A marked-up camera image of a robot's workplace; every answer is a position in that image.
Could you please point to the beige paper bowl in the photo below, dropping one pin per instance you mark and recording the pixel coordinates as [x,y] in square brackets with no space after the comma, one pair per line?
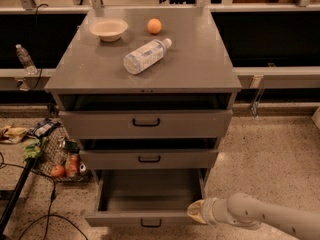
[108,29]

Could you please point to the grey bottom drawer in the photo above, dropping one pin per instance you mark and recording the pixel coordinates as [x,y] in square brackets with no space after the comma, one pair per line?
[149,198]

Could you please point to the green snack bag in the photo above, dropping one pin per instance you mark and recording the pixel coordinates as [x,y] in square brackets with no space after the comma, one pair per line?
[33,148]

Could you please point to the blue chip bag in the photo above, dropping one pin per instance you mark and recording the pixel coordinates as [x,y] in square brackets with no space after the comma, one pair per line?
[43,128]

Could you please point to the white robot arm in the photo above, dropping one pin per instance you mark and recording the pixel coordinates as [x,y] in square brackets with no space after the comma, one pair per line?
[243,211]

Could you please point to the lying clear water bottle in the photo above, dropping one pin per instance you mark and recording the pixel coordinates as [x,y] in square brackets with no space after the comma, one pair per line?
[147,55]

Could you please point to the grey middle drawer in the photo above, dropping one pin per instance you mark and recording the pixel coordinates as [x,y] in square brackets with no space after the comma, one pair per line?
[143,159]

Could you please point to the grey top drawer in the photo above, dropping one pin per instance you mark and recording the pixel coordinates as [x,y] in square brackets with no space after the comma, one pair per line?
[139,125]

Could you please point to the red snack can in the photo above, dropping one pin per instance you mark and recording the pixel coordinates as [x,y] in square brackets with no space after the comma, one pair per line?
[72,165]

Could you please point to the yellow cloth rag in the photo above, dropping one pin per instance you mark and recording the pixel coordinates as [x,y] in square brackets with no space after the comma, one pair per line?
[12,135]

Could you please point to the red tomato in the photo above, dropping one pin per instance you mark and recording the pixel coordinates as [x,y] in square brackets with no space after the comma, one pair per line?
[58,171]

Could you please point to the grey metal drawer cabinet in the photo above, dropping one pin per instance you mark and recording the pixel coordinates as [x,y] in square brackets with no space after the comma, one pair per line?
[146,88]

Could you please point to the wire mesh basket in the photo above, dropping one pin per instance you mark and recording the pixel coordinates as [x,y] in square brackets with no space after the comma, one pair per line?
[57,150]

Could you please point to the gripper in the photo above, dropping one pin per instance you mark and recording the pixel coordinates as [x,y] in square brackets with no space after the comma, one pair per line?
[209,211]

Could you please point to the black pole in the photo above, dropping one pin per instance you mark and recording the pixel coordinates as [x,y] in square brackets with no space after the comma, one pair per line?
[15,195]

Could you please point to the grey drawer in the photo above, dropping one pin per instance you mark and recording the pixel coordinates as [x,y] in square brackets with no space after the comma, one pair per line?
[149,198]
[139,125]
[143,159]

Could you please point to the orange fruit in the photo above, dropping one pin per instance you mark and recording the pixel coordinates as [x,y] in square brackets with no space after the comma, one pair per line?
[154,26]

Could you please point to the standing clear water bottle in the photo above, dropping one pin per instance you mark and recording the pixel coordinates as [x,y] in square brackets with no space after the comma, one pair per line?
[26,60]

